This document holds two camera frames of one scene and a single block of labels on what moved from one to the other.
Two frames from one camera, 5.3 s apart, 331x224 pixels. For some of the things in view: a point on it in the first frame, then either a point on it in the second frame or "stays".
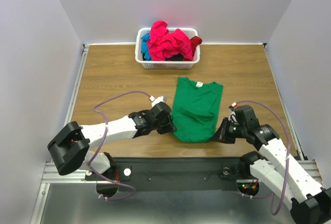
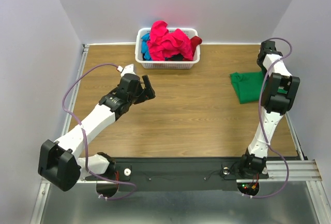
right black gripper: [224, 133] -> [267, 45]
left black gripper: [169, 128] -> [149, 92]
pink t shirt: [164, 44] stays
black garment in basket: [176, 57] stays
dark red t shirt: [195, 41] stays
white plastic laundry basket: [156, 64] stays
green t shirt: [195, 110] -> [249, 86]
